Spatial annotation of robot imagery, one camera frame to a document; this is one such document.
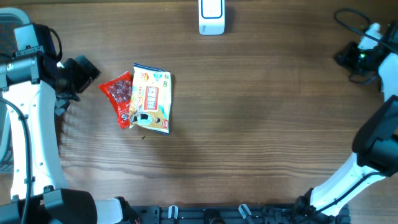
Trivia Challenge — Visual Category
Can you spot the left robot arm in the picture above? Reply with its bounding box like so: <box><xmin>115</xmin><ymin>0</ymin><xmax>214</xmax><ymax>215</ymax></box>
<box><xmin>1</xmin><ymin>23</ymin><xmax>141</xmax><ymax>223</ymax></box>

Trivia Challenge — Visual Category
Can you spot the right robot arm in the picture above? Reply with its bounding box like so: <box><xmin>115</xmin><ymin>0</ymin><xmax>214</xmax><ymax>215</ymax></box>
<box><xmin>290</xmin><ymin>21</ymin><xmax>397</xmax><ymax>223</ymax></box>

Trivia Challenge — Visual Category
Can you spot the white barcode scanner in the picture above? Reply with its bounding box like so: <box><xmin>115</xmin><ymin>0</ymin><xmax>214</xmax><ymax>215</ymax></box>
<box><xmin>198</xmin><ymin>0</ymin><xmax>225</xmax><ymax>35</ymax></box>

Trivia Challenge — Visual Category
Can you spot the red candy bag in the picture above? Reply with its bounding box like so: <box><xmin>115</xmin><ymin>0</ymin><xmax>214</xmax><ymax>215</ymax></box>
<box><xmin>98</xmin><ymin>71</ymin><xmax>132</xmax><ymax>129</ymax></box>

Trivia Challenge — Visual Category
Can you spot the yellow wet wipes pack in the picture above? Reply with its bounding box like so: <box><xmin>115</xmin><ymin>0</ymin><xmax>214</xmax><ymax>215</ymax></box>
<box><xmin>129</xmin><ymin>63</ymin><xmax>172</xmax><ymax>135</ymax></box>

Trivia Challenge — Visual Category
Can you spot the grey plastic basket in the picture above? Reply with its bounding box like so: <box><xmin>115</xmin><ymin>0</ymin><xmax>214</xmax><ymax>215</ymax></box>
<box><xmin>0</xmin><ymin>7</ymin><xmax>32</xmax><ymax>174</ymax></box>

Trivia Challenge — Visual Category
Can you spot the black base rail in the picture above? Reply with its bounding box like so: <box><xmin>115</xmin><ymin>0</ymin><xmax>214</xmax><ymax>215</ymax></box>
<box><xmin>73</xmin><ymin>203</ymin><xmax>351</xmax><ymax>224</ymax></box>

